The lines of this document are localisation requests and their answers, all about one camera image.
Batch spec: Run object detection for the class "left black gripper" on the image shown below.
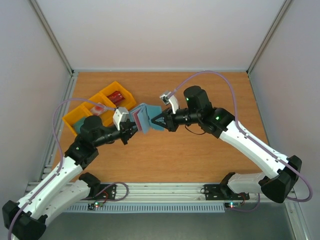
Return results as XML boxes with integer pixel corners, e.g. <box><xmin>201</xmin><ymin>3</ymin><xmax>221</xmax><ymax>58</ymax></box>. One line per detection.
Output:
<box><xmin>94</xmin><ymin>119</ymin><xmax>145</xmax><ymax>148</ymax></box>

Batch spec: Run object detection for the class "teal card holder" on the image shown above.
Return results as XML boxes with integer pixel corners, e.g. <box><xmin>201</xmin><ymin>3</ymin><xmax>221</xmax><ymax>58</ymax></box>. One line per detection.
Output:
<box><xmin>129</xmin><ymin>103</ymin><xmax>165</xmax><ymax>134</ymax></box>

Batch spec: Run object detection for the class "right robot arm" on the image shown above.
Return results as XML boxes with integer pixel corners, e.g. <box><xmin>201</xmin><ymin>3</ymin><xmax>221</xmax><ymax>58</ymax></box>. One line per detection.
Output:
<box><xmin>151</xmin><ymin>85</ymin><xmax>302</xmax><ymax>203</ymax></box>

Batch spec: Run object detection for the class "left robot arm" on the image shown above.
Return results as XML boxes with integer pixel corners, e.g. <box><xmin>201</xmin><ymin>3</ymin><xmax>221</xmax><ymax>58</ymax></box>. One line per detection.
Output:
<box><xmin>2</xmin><ymin>115</ymin><xmax>137</xmax><ymax>240</ymax></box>

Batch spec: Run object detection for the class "red card stack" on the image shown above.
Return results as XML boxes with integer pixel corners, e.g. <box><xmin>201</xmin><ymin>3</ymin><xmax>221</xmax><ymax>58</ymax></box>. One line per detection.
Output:
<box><xmin>107</xmin><ymin>91</ymin><xmax>125</xmax><ymax>106</ymax></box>

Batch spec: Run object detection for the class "white red-dot card stack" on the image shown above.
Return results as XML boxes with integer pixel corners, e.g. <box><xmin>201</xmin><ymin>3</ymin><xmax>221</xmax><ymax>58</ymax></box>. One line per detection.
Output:
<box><xmin>89</xmin><ymin>102</ymin><xmax>107</xmax><ymax>116</ymax></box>

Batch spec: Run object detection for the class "teal card stack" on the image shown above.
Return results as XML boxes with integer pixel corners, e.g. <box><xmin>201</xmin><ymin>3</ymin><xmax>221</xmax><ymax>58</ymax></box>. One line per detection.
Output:
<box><xmin>72</xmin><ymin>117</ymin><xmax>86</xmax><ymax>134</ymax></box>

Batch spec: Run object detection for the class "yellow bin far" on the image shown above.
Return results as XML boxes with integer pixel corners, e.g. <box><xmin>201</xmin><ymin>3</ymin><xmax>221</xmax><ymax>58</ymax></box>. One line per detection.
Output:
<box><xmin>99</xmin><ymin>81</ymin><xmax>137</xmax><ymax>110</ymax></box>

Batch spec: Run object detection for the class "yellow bin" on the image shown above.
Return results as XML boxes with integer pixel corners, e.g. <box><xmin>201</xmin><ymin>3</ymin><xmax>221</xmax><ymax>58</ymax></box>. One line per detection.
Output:
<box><xmin>82</xmin><ymin>93</ymin><xmax>116</xmax><ymax>127</ymax></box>
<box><xmin>62</xmin><ymin>103</ymin><xmax>92</xmax><ymax>136</ymax></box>
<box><xmin>99</xmin><ymin>81</ymin><xmax>137</xmax><ymax>110</ymax></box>

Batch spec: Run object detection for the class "yellow bin middle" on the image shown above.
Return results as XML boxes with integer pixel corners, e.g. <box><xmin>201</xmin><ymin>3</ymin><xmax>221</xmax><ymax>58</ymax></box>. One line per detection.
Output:
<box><xmin>82</xmin><ymin>93</ymin><xmax>116</xmax><ymax>127</ymax></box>

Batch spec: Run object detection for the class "yellow bin near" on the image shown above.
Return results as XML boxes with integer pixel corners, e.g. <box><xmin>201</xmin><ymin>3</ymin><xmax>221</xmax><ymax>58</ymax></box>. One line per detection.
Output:
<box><xmin>62</xmin><ymin>103</ymin><xmax>92</xmax><ymax>136</ymax></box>

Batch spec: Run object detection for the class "left small circuit board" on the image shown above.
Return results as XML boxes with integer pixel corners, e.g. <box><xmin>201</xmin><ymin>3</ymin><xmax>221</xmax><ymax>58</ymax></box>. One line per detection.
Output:
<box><xmin>87</xmin><ymin>201</ymin><xmax>104</xmax><ymax>211</ymax></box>

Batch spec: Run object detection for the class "small circuit board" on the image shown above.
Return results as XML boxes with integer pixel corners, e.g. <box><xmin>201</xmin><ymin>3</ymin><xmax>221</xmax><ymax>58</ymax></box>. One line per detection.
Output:
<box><xmin>87</xmin><ymin>201</ymin><xmax>104</xmax><ymax>211</ymax></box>
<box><xmin>224</xmin><ymin>201</ymin><xmax>244</xmax><ymax>209</ymax></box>

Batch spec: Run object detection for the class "right small circuit board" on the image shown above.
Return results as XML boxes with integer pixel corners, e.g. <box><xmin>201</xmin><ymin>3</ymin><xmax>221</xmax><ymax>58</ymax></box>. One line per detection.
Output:
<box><xmin>224</xmin><ymin>201</ymin><xmax>244</xmax><ymax>209</ymax></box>

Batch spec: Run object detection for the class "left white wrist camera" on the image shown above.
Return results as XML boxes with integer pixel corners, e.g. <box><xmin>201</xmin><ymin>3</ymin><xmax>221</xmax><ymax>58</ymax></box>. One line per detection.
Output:
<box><xmin>112</xmin><ymin>106</ymin><xmax>130</xmax><ymax>131</ymax></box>

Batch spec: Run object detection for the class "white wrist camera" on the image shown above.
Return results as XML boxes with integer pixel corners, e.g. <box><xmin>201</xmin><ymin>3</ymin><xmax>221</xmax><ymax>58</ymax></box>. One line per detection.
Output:
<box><xmin>159</xmin><ymin>91</ymin><xmax>180</xmax><ymax>114</ymax></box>
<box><xmin>112</xmin><ymin>106</ymin><xmax>130</xmax><ymax>131</ymax></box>

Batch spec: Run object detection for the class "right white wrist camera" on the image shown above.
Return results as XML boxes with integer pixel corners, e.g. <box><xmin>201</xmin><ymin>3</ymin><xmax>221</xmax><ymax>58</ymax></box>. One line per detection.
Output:
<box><xmin>159</xmin><ymin>91</ymin><xmax>180</xmax><ymax>114</ymax></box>

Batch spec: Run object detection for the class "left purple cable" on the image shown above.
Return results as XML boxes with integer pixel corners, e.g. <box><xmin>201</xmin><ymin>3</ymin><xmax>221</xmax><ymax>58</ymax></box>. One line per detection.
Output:
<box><xmin>7</xmin><ymin>97</ymin><xmax>118</xmax><ymax>240</ymax></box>

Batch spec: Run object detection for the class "purple cable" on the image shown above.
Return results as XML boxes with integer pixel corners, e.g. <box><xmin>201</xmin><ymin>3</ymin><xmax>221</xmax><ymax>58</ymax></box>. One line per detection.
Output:
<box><xmin>7</xmin><ymin>97</ymin><xmax>118</xmax><ymax>240</ymax></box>
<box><xmin>172</xmin><ymin>70</ymin><xmax>313</xmax><ymax>202</ymax></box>

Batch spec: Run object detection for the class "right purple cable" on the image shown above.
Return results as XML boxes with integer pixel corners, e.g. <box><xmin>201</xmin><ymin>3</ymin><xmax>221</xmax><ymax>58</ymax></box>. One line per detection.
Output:
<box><xmin>172</xmin><ymin>70</ymin><xmax>313</xmax><ymax>202</ymax></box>

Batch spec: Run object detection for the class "aluminium front rail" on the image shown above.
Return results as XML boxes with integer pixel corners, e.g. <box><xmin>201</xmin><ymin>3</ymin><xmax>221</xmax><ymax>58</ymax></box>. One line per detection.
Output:
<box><xmin>26</xmin><ymin>181</ymin><xmax>298</xmax><ymax>204</ymax></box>

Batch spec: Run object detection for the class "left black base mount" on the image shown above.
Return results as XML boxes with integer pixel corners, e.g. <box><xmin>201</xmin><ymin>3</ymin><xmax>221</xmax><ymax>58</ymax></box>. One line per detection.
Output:
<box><xmin>83</xmin><ymin>184</ymin><xmax>117</xmax><ymax>201</ymax></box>

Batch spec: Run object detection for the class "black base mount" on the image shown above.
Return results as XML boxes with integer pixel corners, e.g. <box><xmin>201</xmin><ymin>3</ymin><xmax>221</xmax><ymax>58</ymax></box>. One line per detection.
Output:
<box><xmin>200</xmin><ymin>184</ymin><xmax>250</xmax><ymax>201</ymax></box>
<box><xmin>83</xmin><ymin>184</ymin><xmax>117</xmax><ymax>201</ymax></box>

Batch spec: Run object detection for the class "grey slotted cable duct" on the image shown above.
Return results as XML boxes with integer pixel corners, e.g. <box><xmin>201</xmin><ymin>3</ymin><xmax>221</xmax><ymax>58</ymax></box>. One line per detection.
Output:
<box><xmin>65</xmin><ymin>202</ymin><xmax>225</xmax><ymax>214</ymax></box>

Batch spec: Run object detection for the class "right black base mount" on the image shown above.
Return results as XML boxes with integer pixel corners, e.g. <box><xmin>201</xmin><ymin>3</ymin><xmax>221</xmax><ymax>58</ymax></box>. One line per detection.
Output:
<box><xmin>200</xmin><ymin>184</ymin><xmax>250</xmax><ymax>201</ymax></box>

